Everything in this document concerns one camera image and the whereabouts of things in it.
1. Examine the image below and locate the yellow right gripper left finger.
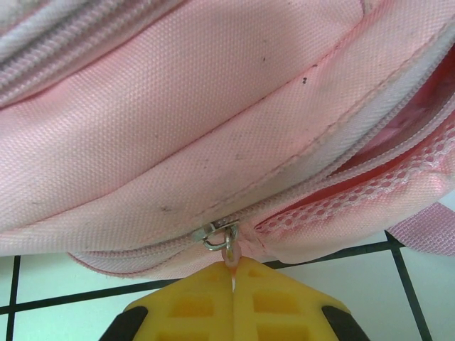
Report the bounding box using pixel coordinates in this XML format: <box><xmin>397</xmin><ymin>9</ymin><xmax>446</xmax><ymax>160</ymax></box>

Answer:
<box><xmin>101</xmin><ymin>262</ymin><xmax>235</xmax><ymax>341</ymax></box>

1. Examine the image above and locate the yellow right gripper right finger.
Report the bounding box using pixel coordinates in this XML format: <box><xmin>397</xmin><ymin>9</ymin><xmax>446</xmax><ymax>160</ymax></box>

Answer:
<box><xmin>232</xmin><ymin>257</ymin><xmax>358</xmax><ymax>341</ymax></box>

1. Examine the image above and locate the pink backpack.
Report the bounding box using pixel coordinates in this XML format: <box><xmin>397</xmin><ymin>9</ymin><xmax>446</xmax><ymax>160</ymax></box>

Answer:
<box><xmin>0</xmin><ymin>0</ymin><xmax>455</xmax><ymax>285</ymax></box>

